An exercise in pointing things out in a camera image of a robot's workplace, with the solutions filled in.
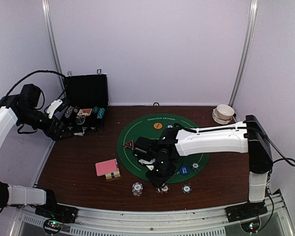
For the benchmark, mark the white bowl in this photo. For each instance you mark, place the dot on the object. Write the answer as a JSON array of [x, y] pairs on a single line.
[[224, 112]]

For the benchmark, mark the orange round button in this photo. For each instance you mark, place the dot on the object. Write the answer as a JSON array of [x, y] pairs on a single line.
[[157, 125]]

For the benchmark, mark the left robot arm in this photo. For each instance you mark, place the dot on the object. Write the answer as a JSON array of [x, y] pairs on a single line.
[[21, 154]]

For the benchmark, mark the clear dealer button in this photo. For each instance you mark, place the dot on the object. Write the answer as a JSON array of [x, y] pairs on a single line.
[[80, 120]]

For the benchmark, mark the blue white chips in case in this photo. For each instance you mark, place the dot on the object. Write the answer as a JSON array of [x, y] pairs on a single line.
[[69, 112]]

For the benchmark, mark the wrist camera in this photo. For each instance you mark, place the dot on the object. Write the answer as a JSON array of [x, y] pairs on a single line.
[[145, 148], [32, 94]]

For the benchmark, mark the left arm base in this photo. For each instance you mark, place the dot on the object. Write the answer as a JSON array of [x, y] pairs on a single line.
[[64, 214]]

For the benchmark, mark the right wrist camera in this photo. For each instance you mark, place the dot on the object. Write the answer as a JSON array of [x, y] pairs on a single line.
[[145, 148]]

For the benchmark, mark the clear card box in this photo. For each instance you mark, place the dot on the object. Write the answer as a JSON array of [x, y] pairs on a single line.
[[113, 174]]

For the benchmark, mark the brown chip stack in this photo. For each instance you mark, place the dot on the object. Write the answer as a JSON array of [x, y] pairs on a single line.
[[164, 189]]

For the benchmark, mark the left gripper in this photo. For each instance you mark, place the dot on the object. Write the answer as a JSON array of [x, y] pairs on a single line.
[[55, 135]]

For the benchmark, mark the pink playing card deck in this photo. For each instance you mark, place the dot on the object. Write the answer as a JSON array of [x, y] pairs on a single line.
[[106, 167]]

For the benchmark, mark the black poker case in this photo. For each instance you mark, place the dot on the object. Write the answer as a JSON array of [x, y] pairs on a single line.
[[87, 91]]

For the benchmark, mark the blue round button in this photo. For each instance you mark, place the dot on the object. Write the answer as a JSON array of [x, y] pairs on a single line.
[[184, 170]]

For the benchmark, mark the blue white chip stack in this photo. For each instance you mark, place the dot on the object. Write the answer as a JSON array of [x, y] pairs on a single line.
[[137, 189]]

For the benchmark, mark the teal chip row in case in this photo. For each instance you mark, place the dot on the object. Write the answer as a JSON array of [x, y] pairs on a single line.
[[100, 113]]

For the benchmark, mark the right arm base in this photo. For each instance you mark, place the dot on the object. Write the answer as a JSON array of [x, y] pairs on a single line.
[[245, 211]]

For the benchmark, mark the white saucer dish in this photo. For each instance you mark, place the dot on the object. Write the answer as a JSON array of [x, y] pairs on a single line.
[[220, 121]]

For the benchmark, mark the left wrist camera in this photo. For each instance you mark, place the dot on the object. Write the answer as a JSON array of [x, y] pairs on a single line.
[[32, 94]]

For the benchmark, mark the green blue chip stack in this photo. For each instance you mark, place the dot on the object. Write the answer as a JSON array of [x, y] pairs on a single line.
[[186, 189]]

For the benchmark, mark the green blue chips in case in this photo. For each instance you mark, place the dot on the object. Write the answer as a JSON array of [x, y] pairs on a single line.
[[95, 110]]

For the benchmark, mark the round green poker mat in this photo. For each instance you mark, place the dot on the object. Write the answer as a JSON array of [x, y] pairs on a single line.
[[143, 127]]

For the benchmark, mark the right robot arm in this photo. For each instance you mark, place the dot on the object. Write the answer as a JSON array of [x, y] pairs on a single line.
[[248, 136]]

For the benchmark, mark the red card deck in case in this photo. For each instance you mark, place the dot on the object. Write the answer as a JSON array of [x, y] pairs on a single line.
[[84, 112]]

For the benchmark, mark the triangular black red button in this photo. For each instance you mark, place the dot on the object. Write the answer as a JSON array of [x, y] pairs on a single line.
[[129, 145]]

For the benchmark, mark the brown chips in case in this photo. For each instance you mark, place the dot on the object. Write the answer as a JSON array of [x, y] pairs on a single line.
[[76, 109]]

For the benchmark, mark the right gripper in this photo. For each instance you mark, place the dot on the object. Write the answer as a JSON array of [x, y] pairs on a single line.
[[158, 181]]

